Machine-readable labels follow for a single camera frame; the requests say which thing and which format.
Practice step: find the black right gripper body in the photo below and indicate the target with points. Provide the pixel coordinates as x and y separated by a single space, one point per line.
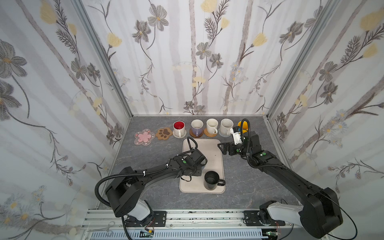
231 148

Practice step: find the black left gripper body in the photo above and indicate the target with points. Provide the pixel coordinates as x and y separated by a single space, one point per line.
198 159

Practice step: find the yellow mug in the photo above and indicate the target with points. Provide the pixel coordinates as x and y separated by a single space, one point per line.
244 126

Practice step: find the grey blue woven coaster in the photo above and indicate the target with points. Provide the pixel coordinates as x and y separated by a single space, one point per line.
225 134

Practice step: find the black mug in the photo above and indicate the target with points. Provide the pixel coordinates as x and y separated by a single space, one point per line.
212 180

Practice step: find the colourful woven round coaster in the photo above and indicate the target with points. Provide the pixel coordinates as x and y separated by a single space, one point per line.
179 134

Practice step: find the dark wooden round coaster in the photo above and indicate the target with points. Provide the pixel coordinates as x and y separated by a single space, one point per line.
192 134

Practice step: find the speckled white mug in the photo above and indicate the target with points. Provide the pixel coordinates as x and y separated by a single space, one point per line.
226 124

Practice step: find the woven rattan round coaster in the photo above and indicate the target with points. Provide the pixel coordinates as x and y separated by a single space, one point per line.
208 134

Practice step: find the white mug red inside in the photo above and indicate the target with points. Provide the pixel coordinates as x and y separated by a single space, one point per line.
179 125

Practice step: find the brown paw shaped coaster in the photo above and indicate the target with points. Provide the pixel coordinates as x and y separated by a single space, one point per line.
164 134

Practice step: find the white mug purple handle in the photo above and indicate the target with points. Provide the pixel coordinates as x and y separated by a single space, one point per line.
197 126

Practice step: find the plain white mug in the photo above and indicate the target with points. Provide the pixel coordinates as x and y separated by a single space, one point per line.
212 126

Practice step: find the pink flower shaped coaster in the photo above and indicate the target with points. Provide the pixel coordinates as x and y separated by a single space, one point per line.
144 137

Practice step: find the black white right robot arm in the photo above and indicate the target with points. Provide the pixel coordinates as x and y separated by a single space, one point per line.
319 212

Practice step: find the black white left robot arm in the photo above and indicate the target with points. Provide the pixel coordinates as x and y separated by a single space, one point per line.
122 191

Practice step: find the white slotted cable duct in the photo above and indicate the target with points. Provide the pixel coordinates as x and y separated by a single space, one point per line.
205 234

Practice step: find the aluminium mounting rail frame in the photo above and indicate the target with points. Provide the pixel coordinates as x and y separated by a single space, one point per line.
103 225

